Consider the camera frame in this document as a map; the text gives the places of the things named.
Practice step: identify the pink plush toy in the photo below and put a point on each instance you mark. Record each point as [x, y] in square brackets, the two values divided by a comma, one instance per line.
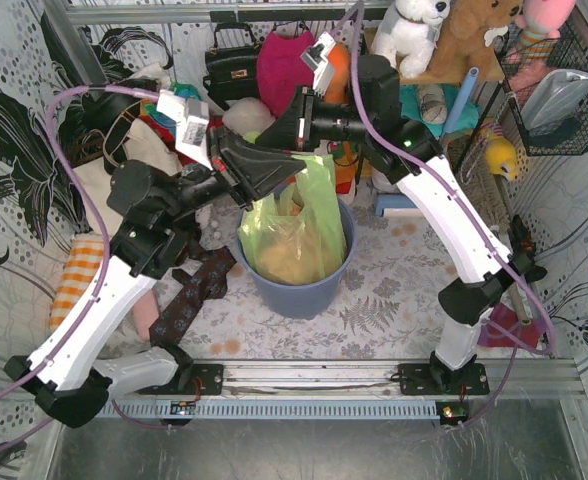
[539, 23]

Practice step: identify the crumpled brown paper trash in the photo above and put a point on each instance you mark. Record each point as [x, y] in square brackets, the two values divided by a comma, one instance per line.
[291, 250]

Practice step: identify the dark patterned necktie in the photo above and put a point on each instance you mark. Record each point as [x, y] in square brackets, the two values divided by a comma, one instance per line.
[209, 282]

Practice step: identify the orange plush toy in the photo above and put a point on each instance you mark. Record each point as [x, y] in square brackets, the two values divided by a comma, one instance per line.
[339, 59]

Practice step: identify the black hat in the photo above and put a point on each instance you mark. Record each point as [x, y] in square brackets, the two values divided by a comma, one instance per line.
[100, 109]

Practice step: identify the cream canvas tote bag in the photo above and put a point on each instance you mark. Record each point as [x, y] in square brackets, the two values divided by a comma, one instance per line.
[143, 144]

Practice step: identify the green plastic trash bag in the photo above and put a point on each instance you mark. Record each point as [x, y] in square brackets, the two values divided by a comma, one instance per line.
[316, 184]

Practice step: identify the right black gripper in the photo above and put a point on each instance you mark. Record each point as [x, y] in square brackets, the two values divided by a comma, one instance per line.
[305, 121]

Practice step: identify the teal cloth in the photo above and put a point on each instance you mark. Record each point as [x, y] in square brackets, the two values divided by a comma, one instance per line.
[410, 108]

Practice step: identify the black leather handbag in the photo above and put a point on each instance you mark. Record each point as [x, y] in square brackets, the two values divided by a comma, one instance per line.
[232, 72]

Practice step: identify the black wire basket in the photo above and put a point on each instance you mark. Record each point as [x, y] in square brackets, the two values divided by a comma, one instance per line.
[567, 137]

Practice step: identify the metal base rail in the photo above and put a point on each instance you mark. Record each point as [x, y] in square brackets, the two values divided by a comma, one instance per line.
[319, 390]

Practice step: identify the orange white checkered towel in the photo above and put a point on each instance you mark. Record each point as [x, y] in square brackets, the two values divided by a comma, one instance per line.
[82, 265]

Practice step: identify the yellow plush toy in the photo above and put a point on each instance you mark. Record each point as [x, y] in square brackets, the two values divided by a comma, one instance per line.
[500, 154]

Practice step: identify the colourful scarf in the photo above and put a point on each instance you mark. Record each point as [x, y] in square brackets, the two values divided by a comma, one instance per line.
[184, 92]

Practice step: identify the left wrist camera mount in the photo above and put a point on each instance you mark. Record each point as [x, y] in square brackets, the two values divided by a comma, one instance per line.
[191, 117]

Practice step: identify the silver pouch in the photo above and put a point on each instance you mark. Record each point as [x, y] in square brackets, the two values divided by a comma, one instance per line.
[556, 96]

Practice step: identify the white plush dog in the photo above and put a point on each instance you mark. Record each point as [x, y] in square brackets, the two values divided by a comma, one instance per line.
[408, 33]

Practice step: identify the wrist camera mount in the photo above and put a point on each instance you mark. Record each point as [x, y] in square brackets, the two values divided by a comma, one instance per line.
[316, 58]
[191, 117]

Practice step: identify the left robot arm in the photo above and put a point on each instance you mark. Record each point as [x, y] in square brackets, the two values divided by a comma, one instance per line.
[65, 375]

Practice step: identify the white fluffy plush toy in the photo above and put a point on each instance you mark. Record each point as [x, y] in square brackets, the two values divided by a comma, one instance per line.
[248, 115]

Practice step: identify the pink fuzzy sock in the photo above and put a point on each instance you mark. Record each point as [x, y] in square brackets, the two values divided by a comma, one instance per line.
[145, 312]

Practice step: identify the brown teddy bear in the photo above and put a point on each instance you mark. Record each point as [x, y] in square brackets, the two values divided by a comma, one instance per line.
[468, 33]

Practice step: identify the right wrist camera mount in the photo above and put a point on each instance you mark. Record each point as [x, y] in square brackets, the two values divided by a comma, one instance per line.
[316, 58]

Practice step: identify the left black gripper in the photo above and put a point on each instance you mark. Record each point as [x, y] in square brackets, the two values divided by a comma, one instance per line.
[229, 171]

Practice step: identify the rainbow striped cloth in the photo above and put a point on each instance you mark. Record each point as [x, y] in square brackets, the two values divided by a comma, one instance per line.
[345, 156]

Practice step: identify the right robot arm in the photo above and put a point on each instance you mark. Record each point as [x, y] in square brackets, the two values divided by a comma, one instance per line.
[409, 156]

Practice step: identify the colourful striped sock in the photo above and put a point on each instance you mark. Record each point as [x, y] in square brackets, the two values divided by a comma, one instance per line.
[503, 318]

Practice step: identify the blue trash bin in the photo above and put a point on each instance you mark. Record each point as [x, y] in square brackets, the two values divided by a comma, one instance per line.
[304, 301]

